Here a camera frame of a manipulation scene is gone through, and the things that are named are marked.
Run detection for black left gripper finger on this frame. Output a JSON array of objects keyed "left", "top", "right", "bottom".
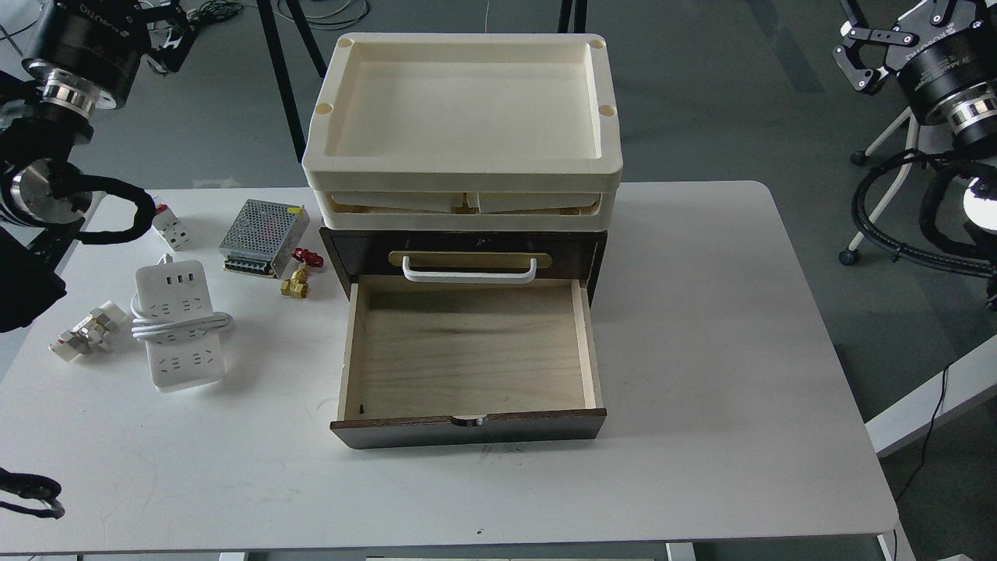
[{"left": 145, "top": 6, "right": 199, "bottom": 76}]

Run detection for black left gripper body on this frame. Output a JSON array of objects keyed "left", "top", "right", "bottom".
[{"left": 22, "top": 1, "right": 149, "bottom": 109}]

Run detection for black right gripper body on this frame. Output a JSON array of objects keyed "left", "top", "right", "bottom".
[{"left": 897, "top": 20, "right": 995, "bottom": 125}]

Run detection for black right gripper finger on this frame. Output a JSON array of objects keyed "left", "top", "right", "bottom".
[{"left": 833, "top": 1, "right": 935, "bottom": 95}]

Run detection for white power strip with cable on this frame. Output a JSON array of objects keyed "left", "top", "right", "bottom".
[{"left": 129, "top": 253, "right": 234, "bottom": 392}]

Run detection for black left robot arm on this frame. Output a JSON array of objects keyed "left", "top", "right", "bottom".
[{"left": 1, "top": 1, "right": 197, "bottom": 333}]

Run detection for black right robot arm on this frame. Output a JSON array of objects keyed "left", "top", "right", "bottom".
[{"left": 833, "top": 1, "right": 996, "bottom": 310}]

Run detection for white red circuit breaker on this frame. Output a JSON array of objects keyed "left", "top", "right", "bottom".
[{"left": 152, "top": 203, "right": 192, "bottom": 251}]

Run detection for metal mesh power supply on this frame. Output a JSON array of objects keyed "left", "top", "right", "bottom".
[{"left": 220, "top": 199, "right": 309, "bottom": 278}]

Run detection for cream plastic stacked tray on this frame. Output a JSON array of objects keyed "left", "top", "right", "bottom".
[{"left": 302, "top": 33, "right": 623, "bottom": 231}]

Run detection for white metal pipe fitting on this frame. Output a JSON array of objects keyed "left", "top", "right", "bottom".
[{"left": 49, "top": 301, "right": 132, "bottom": 362}]

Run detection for open wooden drawer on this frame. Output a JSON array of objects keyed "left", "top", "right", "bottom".
[{"left": 330, "top": 276, "right": 608, "bottom": 450}]

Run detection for black cables on floor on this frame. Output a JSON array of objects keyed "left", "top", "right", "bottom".
[{"left": 187, "top": 0, "right": 246, "bottom": 28}]

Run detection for black table leg frame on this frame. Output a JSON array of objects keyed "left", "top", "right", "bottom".
[{"left": 255, "top": 0, "right": 327, "bottom": 163}]

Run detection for brass valve red handle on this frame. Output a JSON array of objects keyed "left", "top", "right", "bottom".
[{"left": 279, "top": 246, "right": 324, "bottom": 299}]

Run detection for white drawer handle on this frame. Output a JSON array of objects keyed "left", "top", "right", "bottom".
[{"left": 401, "top": 256, "right": 538, "bottom": 284}]

